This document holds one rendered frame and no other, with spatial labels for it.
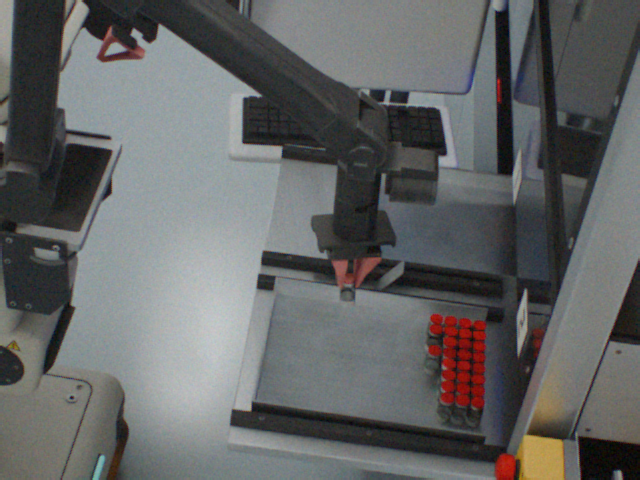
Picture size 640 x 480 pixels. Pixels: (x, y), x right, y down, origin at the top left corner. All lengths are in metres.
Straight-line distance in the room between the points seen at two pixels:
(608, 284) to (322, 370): 0.55
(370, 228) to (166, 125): 2.20
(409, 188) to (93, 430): 1.21
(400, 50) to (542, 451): 1.10
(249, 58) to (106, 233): 2.00
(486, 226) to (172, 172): 1.57
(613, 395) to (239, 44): 0.67
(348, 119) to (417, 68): 1.10
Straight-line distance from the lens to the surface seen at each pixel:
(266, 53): 1.42
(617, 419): 1.69
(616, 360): 1.61
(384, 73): 2.56
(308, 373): 1.88
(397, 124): 2.46
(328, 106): 1.46
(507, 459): 1.67
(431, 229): 2.15
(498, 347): 1.98
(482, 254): 2.13
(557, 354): 1.59
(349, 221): 1.58
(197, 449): 2.89
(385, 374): 1.90
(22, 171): 1.57
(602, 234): 1.46
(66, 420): 2.59
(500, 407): 1.90
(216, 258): 3.32
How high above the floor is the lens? 2.29
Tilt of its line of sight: 43 degrees down
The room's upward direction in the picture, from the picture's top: 8 degrees clockwise
